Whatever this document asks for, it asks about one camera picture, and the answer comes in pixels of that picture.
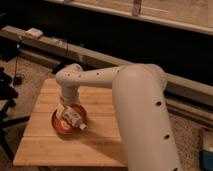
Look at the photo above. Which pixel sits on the wooden upper shelf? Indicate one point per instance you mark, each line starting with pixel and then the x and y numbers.
pixel 193 15

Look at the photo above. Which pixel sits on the orange ceramic bowl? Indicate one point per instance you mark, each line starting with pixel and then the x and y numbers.
pixel 66 128

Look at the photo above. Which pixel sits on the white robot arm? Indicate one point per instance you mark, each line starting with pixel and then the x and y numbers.
pixel 140 109

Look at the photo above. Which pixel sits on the long wooden beam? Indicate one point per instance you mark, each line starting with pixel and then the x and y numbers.
pixel 178 85

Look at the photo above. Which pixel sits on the small white box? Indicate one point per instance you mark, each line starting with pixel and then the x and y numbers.
pixel 34 32

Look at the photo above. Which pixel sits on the wooden slat table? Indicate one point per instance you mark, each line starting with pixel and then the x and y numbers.
pixel 98 146

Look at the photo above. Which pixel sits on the white plastic bottle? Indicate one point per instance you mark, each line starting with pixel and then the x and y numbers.
pixel 72 116

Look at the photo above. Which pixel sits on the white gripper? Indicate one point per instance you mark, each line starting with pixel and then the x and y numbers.
pixel 67 101

